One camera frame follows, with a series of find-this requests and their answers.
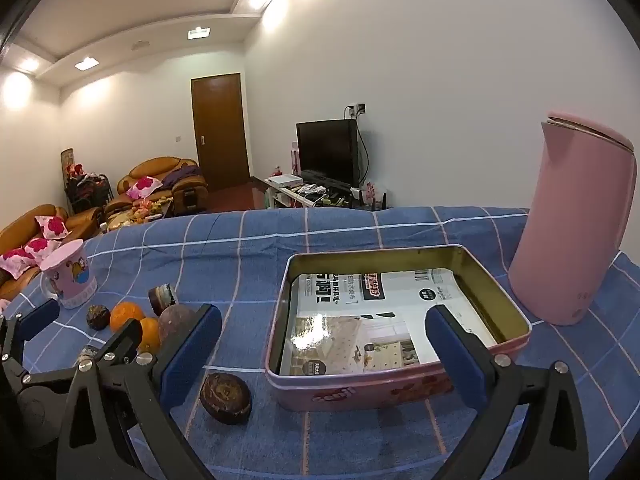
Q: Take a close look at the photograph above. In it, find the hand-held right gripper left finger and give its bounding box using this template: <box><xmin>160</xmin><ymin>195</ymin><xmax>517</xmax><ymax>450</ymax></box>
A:
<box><xmin>56</xmin><ymin>304</ymin><xmax>223</xmax><ymax>480</ymax></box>

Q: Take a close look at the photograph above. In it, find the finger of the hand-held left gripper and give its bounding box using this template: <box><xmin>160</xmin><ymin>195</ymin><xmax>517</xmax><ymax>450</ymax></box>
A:
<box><xmin>22</xmin><ymin>317</ymin><xmax>144</xmax><ymax>386</ymax></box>
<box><xmin>0</xmin><ymin>299</ymin><xmax>61</xmax><ymax>386</ymax></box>

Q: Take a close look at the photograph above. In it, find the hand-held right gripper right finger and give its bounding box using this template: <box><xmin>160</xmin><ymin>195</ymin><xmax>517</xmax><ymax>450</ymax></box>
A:
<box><xmin>424</xmin><ymin>304</ymin><xmax>592</xmax><ymax>480</ymax></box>

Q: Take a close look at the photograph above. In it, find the small orange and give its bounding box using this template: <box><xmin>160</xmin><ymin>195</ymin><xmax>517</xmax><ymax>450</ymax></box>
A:
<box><xmin>137</xmin><ymin>317</ymin><xmax>162</xmax><ymax>353</ymax></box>

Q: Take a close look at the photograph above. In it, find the purple passion fruit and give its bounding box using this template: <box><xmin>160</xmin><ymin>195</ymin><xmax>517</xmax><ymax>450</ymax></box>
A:
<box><xmin>158</xmin><ymin>305</ymin><xmax>197</xmax><ymax>342</ymax></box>

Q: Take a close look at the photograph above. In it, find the pink tin box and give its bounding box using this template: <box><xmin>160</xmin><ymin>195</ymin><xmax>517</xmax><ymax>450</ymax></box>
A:
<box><xmin>265</xmin><ymin>245</ymin><xmax>532</xmax><ymax>413</ymax></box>

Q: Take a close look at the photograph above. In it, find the pink cartoon cup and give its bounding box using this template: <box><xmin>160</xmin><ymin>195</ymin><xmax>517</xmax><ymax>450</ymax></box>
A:
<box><xmin>39</xmin><ymin>239</ymin><xmax>98</xmax><ymax>309</ymax></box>

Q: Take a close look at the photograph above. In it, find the pink floral cushion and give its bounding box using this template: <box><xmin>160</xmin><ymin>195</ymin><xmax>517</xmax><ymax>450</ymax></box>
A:
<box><xmin>0</xmin><ymin>250</ymin><xmax>38</xmax><ymax>278</ymax></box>
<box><xmin>35</xmin><ymin>215</ymin><xmax>68</xmax><ymax>238</ymax></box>
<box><xmin>127</xmin><ymin>176</ymin><xmax>163</xmax><ymax>201</ymax></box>
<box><xmin>25</xmin><ymin>237</ymin><xmax>62</xmax><ymax>263</ymax></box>

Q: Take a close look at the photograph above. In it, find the brown leather sofa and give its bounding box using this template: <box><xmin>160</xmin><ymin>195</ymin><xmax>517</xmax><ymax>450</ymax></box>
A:
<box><xmin>105</xmin><ymin>156</ymin><xmax>208</xmax><ymax>216</ymax></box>
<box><xmin>0</xmin><ymin>204</ymin><xmax>101</xmax><ymax>301</ymax></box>

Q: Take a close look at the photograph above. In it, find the blue plaid tablecloth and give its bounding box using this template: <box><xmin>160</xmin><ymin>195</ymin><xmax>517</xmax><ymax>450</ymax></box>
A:
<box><xmin>0</xmin><ymin>206</ymin><xmax>640</xmax><ymax>480</ymax></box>

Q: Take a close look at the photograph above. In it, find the cluttered coffee table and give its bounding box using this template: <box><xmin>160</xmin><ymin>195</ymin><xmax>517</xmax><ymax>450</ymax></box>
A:
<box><xmin>107</xmin><ymin>197</ymin><xmax>173</xmax><ymax>231</ymax></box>

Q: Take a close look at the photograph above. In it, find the black rack with clothes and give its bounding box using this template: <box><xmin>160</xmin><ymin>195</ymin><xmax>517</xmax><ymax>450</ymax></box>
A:
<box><xmin>65</xmin><ymin>162</ymin><xmax>111</xmax><ymax>213</ymax></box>

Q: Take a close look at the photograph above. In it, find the purple cloth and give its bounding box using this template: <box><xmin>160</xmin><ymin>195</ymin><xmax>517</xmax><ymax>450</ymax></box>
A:
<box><xmin>162</xmin><ymin>166</ymin><xmax>203</xmax><ymax>192</ymax></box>

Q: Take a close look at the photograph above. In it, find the pink electric kettle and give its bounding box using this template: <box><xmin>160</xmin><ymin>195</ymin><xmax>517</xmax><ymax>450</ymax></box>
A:
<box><xmin>509</xmin><ymin>111</ymin><xmax>638</xmax><ymax>326</ymax></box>

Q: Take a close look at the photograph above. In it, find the white television stand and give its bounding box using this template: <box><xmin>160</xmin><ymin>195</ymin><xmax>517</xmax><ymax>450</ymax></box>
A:
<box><xmin>264</xmin><ymin>175</ymin><xmax>361</xmax><ymax>209</ymax></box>

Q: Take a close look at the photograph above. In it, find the brown wooden door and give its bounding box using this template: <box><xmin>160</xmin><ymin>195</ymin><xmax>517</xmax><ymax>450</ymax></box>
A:
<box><xmin>191</xmin><ymin>73</ymin><xmax>250</xmax><ymax>192</ymax></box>

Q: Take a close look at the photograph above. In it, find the black television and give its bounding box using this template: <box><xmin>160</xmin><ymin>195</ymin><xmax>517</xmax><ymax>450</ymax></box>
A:
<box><xmin>296</xmin><ymin>119</ymin><xmax>359</xmax><ymax>187</ymax></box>

